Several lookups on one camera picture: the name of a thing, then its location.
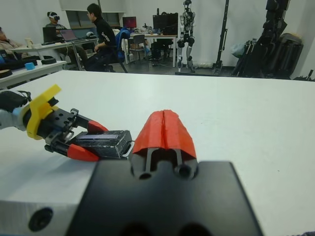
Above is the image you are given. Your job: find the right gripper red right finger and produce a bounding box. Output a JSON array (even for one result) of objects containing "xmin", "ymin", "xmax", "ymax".
[{"xmin": 163, "ymin": 110, "xmax": 198, "ymax": 173}]

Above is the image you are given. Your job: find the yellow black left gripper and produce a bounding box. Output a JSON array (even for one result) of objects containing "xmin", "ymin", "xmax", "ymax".
[{"xmin": 26, "ymin": 84, "xmax": 109, "ymax": 162}]

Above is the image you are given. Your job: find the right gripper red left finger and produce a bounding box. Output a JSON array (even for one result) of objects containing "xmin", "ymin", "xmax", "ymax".
[{"xmin": 129, "ymin": 110, "xmax": 165, "ymax": 178}]

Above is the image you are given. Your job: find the black rectangular box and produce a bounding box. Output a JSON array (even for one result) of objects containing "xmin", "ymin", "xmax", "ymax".
[{"xmin": 70, "ymin": 129, "xmax": 134, "ymax": 159}]

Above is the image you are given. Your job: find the white side table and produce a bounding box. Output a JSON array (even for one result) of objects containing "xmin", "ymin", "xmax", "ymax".
[{"xmin": 0, "ymin": 59, "xmax": 67, "ymax": 90}]

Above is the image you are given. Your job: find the grey office chair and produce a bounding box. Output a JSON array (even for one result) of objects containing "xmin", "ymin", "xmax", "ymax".
[{"xmin": 129, "ymin": 34, "xmax": 149, "ymax": 65}]

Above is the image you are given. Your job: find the white office desk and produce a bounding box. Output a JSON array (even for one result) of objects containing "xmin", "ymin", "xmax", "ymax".
[{"xmin": 123, "ymin": 33, "xmax": 179, "ymax": 68}]

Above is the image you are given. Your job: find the long white desk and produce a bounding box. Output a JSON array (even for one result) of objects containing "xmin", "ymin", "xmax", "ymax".
[{"xmin": 11, "ymin": 37, "xmax": 99, "ymax": 71}]

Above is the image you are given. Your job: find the pale plastic bag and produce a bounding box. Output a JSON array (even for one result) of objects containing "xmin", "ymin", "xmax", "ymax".
[{"xmin": 230, "ymin": 42, "xmax": 246, "ymax": 59}]

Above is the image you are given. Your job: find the chair with blue jacket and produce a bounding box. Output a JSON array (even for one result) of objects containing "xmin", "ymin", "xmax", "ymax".
[{"xmin": 115, "ymin": 27, "xmax": 135, "ymax": 73}]

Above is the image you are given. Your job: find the black tripod bundle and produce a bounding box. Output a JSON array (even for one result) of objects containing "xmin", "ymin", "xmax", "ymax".
[{"xmin": 232, "ymin": 38, "xmax": 263, "ymax": 78}]

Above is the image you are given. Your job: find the seated person in black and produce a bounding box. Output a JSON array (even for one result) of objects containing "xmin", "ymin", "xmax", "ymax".
[{"xmin": 83, "ymin": 2, "xmax": 119, "ymax": 73}]

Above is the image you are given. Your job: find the open laptop, pink screen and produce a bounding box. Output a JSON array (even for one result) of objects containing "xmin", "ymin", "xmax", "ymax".
[{"xmin": 60, "ymin": 29, "xmax": 82, "ymax": 43}]

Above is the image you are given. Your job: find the black computer monitor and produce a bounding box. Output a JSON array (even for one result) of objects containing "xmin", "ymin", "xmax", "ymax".
[
  {"xmin": 163, "ymin": 12, "xmax": 179, "ymax": 36},
  {"xmin": 152, "ymin": 14, "xmax": 168, "ymax": 35}
]

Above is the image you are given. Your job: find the monitor with red screen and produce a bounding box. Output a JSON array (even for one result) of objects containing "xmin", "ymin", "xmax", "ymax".
[{"xmin": 122, "ymin": 16, "xmax": 137, "ymax": 29}]

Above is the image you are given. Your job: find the black open laptop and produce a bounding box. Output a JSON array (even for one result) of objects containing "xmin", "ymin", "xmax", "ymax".
[{"xmin": 42, "ymin": 26, "xmax": 60, "ymax": 46}]

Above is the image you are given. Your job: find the hanging humanoid robot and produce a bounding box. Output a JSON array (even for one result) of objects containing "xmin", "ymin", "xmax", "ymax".
[{"xmin": 176, "ymin": 0, "xmax": 198, "ymax": 74}]

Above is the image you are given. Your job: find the person in beige top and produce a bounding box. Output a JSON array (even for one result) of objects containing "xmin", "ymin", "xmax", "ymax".
[{"xmin": 0, "ymin": 26, "xmax": 27, "ymax": 54}]

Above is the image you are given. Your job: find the person wearing VR headset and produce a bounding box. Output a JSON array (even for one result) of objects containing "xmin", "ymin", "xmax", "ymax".
[{"xmin": 45, "ymin": 10, "xmax": 68, "ymax": 38}]

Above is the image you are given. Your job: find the window with white blind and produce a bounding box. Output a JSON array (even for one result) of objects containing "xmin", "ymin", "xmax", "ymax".
[{"xmin": 60, "ymin": 0, "xmax": 127, "ymax": 29}]

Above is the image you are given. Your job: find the black hard case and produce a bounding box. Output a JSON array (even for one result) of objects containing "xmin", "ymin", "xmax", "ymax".
[{"xmin": 278, "ymin": 32, "xmax": 304, "ymax": 79}]

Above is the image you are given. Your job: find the black gantry crane frame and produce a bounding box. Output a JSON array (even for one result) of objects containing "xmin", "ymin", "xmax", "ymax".
[{"xmin": 175, "ymin": 0, "xmax": 230, "ymax": 76}]

